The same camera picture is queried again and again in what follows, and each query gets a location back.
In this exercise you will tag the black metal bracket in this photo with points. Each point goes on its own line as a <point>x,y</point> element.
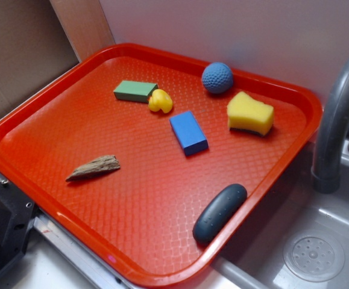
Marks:
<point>17,212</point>

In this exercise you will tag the sink drain strainer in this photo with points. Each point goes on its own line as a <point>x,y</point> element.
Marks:
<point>313,256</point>

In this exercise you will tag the grey toy faucet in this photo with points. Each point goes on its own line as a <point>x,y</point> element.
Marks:
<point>331,136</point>

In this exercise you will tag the brown wood piece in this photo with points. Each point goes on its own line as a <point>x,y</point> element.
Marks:
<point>97,167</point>

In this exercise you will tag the blue rectangular block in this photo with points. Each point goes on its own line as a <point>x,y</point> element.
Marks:
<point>188,133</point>

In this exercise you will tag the yellow rubber duck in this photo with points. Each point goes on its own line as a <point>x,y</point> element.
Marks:
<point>160,100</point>

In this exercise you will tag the grey toy sink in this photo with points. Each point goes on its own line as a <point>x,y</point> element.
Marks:
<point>253,257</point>

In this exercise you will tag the brown cardboard panel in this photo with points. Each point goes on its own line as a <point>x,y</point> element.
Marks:
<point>41,40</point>

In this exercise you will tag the yellow sponge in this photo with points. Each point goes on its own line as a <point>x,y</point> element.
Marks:
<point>246,113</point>

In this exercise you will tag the red plastic tray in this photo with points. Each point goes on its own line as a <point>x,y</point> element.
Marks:
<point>139,219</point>

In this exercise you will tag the green rectangular block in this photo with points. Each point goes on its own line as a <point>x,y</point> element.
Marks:
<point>134,91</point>

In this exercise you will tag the blue dimpled ball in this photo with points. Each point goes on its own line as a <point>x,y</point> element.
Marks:
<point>217,78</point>

